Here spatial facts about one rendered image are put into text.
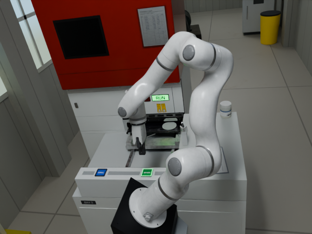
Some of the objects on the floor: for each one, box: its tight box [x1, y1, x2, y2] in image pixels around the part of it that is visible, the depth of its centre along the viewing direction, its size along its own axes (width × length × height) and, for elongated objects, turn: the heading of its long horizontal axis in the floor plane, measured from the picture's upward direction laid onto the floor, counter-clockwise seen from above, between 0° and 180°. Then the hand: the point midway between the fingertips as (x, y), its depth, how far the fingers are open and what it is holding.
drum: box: [260, 10, 281, 45], centre depth 547 cm, size 36×37×57 cm
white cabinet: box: [72, 197, 246, 234], centre depth 198 cm, size 64×96×82 cm, turn 94°
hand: (142, 150), depth 140 cm, fingers closed
